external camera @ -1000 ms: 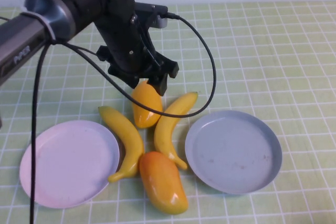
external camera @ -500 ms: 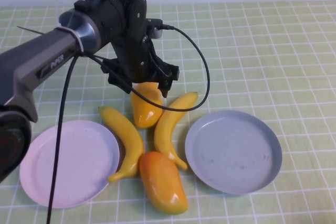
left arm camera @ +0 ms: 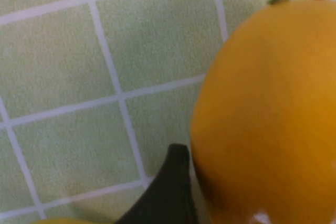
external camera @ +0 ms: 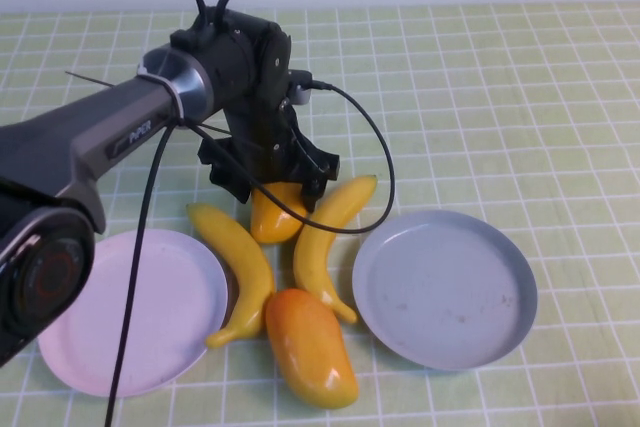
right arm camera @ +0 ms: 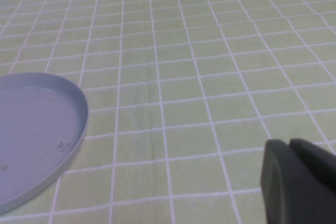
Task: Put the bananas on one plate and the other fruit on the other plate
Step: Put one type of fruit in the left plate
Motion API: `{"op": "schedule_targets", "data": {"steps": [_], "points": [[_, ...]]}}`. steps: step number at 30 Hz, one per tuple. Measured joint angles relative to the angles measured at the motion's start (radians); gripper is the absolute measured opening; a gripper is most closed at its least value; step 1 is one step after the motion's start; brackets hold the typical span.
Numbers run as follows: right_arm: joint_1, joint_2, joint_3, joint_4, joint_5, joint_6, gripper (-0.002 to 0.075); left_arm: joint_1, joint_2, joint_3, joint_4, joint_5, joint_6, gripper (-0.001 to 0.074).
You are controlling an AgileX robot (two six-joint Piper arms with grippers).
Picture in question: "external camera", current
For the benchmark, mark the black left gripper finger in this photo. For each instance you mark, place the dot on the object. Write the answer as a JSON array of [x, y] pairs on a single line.
[[314, 192], [232, 186]]

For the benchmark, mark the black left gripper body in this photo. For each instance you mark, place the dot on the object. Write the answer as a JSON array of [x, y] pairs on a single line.
[[270, 157]]

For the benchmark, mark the plain yellow mango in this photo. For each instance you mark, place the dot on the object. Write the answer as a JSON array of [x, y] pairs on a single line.
[[270, 227]]

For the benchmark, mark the yellow banana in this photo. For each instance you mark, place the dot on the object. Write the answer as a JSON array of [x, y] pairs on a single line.
[[245, 262], [315, 257]]

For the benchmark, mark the yellow mango with orange blush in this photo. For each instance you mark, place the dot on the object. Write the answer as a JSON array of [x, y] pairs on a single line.
[[310, 347]]

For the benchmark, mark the grey-blue round plate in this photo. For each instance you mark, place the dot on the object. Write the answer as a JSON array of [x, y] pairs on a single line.
[[445, 292]]

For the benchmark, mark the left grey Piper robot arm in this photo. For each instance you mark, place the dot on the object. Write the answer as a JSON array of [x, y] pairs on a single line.
[[100, 117]]

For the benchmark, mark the pink round plate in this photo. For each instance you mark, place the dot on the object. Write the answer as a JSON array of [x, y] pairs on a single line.
[[170, 307]]

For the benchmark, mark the white zip tie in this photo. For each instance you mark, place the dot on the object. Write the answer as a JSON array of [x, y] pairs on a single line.
[[176, 92]]

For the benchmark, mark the thin black zip tie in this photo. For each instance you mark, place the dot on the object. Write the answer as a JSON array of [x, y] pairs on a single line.
[[85, 78]]

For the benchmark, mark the green checkered tablecloth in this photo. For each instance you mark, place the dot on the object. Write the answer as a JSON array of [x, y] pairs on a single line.
[[500, 97]]

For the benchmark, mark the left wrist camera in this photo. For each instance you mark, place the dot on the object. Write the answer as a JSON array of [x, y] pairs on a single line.
[[300, 94]]

